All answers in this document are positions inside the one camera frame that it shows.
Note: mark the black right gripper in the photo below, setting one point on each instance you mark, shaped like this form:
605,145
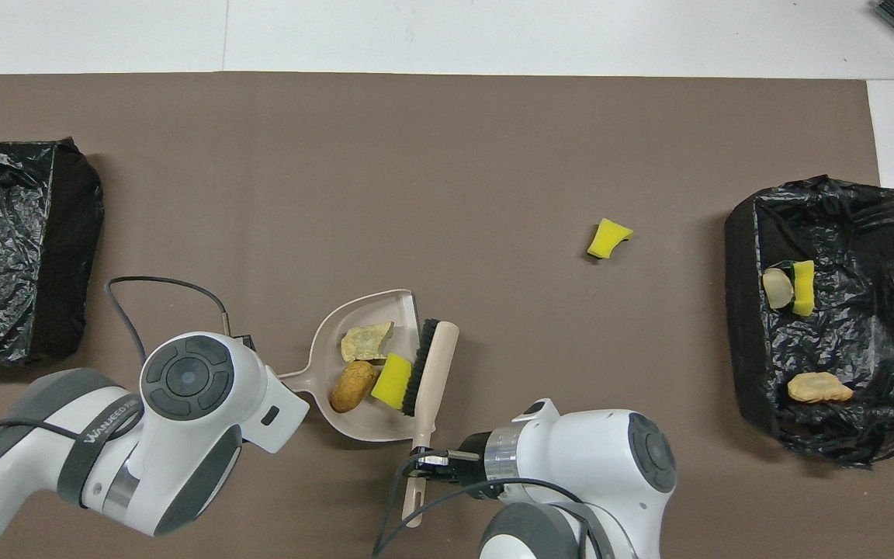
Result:
466,466

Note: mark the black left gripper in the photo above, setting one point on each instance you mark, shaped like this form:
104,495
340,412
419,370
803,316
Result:
244,340

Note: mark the beige plastic dustpan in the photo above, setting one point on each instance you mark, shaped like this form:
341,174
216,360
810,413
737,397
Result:
365,423

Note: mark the notched yellow sponge piece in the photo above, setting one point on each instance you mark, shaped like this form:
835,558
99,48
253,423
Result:
393,382

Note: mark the beige hand brush black bristles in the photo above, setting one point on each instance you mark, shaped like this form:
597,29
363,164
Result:
439,365

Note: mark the brown bread roll toy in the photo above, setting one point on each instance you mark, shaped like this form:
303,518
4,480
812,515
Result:
352,387

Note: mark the pale paper ball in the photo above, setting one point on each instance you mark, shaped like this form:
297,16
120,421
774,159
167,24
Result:
365,341

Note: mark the small yellow sponge piece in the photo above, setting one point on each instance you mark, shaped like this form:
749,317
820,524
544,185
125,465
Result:
608,237

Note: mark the pale food piece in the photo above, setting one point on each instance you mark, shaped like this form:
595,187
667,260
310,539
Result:
819,387

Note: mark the yellow sponge green backing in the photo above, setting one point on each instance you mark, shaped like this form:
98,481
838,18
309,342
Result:
803,287

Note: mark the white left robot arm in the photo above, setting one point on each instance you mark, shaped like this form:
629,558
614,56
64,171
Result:
183,435

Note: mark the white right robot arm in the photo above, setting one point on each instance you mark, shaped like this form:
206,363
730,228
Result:
594,458

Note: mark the black bag lined bin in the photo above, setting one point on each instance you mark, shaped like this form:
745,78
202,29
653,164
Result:
866,349
67,233

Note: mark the brown paper table mat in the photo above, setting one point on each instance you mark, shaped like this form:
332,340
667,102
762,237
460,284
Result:
416,101

